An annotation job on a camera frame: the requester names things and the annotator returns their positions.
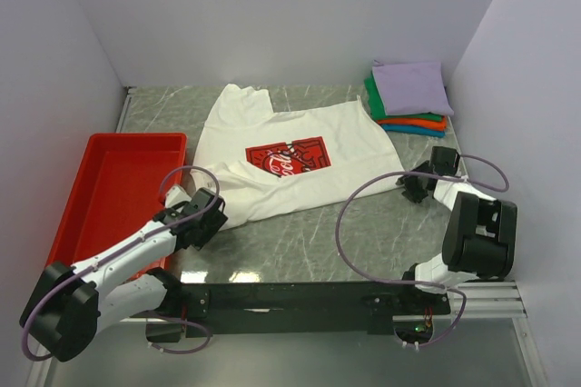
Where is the white printed t-shirt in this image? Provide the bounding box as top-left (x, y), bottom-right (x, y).
top-left (192, 84), bottom-right (403, 229)

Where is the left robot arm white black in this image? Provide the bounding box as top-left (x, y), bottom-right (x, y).
top-left (19, 188), bottom-right (227, 362)

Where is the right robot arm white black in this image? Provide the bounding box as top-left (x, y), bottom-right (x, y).
top-left (397, 146), bottom-right (517, 313)

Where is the folded teal t-shirt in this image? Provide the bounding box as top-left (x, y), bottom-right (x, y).
top-left (380, 124), bottom-right (446, 138)

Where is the folded orange t-shirt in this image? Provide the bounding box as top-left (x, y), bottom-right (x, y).
top-left (376, 115), bottom-right (447, 132)

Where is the red plastic bin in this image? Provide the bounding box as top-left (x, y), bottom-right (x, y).
top-left (46, 133), bottom-right (187, 265)

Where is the folded green t-shirt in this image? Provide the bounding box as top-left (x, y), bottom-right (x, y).
top-left (364, 74), bottom-right (445, 124)

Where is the black base beam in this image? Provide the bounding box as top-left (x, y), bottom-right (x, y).
top-left (152, 282), bottom-right (450, 335)

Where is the folded lilac t-shirt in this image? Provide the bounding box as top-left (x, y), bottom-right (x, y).
top-left (371, 61), bottom-right (454, 116)

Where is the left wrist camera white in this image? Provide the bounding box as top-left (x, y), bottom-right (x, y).
top-left (160, 184), bottom-right (192, 208)

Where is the aluminium frame rail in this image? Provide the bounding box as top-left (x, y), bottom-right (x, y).
top-left (25, 281), bottom-right (549, 386)

